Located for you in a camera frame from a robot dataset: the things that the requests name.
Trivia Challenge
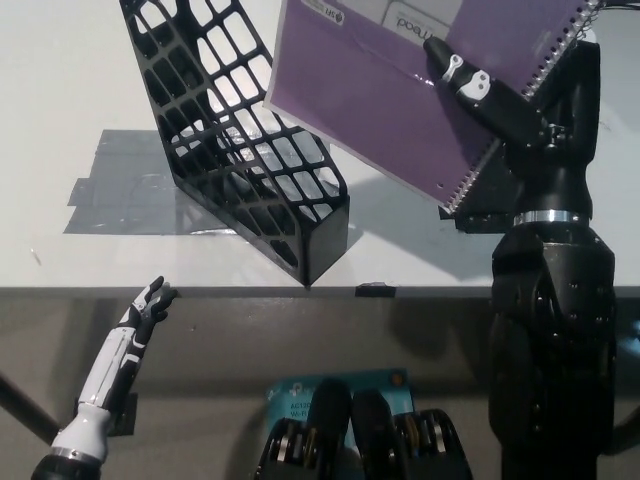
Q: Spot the purple spiral notebook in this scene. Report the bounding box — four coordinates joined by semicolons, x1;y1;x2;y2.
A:
263;0;601;217

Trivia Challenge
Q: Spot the teal cardboard box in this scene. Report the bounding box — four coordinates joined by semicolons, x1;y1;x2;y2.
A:
264;369;415;446

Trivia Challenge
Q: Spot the black lattice magazine stand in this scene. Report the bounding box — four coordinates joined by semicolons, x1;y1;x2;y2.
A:
118;0;350;287

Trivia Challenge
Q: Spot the black square tape patch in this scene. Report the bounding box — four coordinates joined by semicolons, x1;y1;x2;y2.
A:
438;149;521;235

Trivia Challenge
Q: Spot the black table leg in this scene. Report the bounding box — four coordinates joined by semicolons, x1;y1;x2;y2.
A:
612;414;640;456
0;372;62;437

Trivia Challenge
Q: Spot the small black tape piece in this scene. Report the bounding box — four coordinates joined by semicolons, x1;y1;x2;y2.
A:
353;281;396;299

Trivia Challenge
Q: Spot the large grey tape patch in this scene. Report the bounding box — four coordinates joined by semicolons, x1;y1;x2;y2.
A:
63;129;332;237

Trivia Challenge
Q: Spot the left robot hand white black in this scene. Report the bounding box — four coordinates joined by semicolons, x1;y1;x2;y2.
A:
49;275;180;459

